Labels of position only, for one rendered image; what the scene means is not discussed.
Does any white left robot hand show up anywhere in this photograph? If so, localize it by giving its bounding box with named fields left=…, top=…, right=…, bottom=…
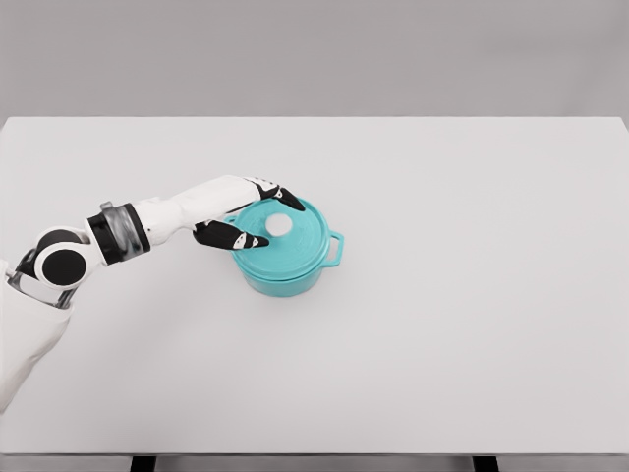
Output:
left=180, top=174, right=306, bottom=251

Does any teal pot lid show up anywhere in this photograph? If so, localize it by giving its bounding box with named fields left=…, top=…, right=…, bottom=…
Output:
left=223, top=195, right=330, bottom=281

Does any teal pot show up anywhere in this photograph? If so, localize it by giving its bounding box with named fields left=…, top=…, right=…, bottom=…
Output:
left=223, top=211, right=346, bottom=299

